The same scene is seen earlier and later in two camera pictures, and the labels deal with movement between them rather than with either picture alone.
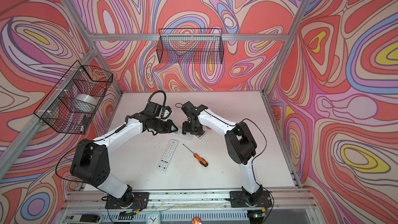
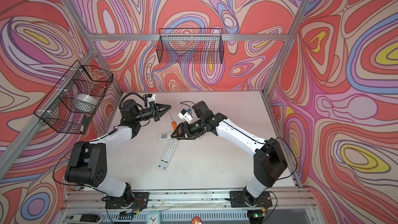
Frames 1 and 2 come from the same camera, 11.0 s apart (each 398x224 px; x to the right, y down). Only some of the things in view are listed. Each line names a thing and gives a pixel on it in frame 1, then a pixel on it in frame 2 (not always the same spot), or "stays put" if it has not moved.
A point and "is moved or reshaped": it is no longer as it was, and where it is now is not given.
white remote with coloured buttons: x=167 y=155 stays put
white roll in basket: x=84 y=102 stays put
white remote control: x=187 y=136 is moved or reshaped
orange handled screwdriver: x=201 y=161 is moved or reshaped
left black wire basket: x=72 y=105 stays put
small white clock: x=153 y=217 stays put
